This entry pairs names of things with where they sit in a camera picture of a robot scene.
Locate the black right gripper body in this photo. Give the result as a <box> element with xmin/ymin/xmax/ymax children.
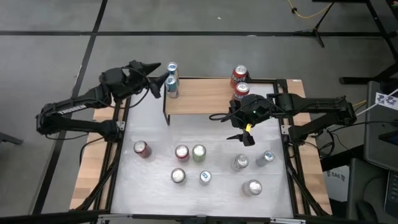
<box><xmin>228</xmin><ymin>95</ymin><xmax>274</xmax><ymax>130</ymax></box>

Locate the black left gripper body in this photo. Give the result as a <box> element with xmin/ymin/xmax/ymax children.
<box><xmin>124</xmin><ymin>60</ymin><xmax>162</xmax><ymax>100</ymax></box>

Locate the blue silver Red Bull can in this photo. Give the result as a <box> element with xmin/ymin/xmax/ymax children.
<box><xmin>255</xmin><ymin>150</ymin><xmax>276</xmax><ymax>167</ymax></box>
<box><xmin>164</xmin><ymin>75</ymin><xmax>180</xmax><ymax>99</ymax></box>
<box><xmin>166</xmin><ymin>61</ymin><xmax>180</xmax><ymax>78</ymax></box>
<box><xmin>199</xmin><ymin>170</ymin><xmax>213</xmax><ymax>187</ymax></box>

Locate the red Fanta can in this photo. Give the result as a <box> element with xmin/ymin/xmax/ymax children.
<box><xmin>174</xmin><ymin>144</ymin><xmax>190</xmax><ymax>163</ymax></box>
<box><xmin>229</xmin><ymin>64</ymin><xmax>249</xmax><ymax>88</ymax></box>
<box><xmin>232</xmin><ymin>82</ymin><xmax>251</xmax><ymax>100</ymax></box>

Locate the silver Diet Coke can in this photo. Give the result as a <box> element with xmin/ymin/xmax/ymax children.
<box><xmin>230</xmin><ymin>153</ymin><xmax>250</xmax><ymax>173</ymax></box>
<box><xmin>170</xmin><ymin>167</ymin><xmax>187</xmax><ymax>184</ymax></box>

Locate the green Sanzo can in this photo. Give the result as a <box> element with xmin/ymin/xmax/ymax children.
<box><xmin>192</xmin><ymin>144</ymin><xmax>207</xmax><ymax>163</ymax></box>

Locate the red and black Coca-Cola can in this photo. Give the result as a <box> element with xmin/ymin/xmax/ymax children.
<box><xmin>133</xmin><ymin>140</ymin><xmax>152</xmax><ymax>159</ymax></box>

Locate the wooden shelf with black legs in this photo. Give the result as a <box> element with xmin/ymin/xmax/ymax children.
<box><xmin>163</xmin><ymin>76</ymin><xmax>249</xmax><ymax>126</ymax></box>

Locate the silver and pink can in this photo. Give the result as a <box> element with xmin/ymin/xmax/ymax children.
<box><xmin>241</xmin><ymin>179</ymin><xmax>263</xmax><ymax>197</ymax></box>

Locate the white printed box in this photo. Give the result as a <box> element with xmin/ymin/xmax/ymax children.
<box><xmin>323</xmin><ymin>164</ymin><xmax>351</xmax><ymax>203</ymax></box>

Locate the black tripod stand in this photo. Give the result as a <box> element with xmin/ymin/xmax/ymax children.
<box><xmin>294</xmin><ymin>0</ymin><xmax>336</xmax><ymax>48</ymax></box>

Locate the grey equipment cabinet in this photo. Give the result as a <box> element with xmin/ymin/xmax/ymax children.
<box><xmin>363</xmin><ymin>80</ymin><xmax>398</xmax><ymax>172</ymax></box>

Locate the white paper label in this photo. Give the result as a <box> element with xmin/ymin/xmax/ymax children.
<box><xmin>375</xmin><ymin>92</ymin><xmax>398</xmax><ymax>111</ymax></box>

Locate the grey chair base leg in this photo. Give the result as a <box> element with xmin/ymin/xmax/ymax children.
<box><xmin>0</xmin><ymin>132</ymin><xmax>24</xmax><ymax>146</ymax></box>

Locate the black metal bar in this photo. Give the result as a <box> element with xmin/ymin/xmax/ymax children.
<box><xmin>0</xmin><ymin>210</ymin><xmax>109</xmax><ymax>224</ymax></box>

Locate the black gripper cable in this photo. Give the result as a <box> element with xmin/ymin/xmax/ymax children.
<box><xmin>208</xmin><ymin>112</ymin><xmax>233</xmax><ymax>123</ymax></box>

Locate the black cable bundle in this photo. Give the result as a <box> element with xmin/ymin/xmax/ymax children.
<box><xmin>310</xmin><ymin>130</ymin><xmax>383</xmax><ymax>156</ymax></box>

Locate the black metal table frame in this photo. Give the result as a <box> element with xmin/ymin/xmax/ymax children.
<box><xmin>74</xmin><ymin>70</ymin><xmax>330</xmax><ymax>218</ymax></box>

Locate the silver aluminium rail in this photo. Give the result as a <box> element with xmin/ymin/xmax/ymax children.
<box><xmin>98</xmin><ymin>213</ymin><xmax>307</xmax><ymax>224</ymax></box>

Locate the white cable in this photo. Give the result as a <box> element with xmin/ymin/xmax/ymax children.
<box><xmin>356</xmin><ymin>88</ymin><xmax>398</xmax><ymax>118</ymax></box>

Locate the black metal stand frame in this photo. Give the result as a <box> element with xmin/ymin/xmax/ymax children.
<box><xmin>312</xmin><ymin>0</ymin><xmax>398</xmax><ymax>85</ymax></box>

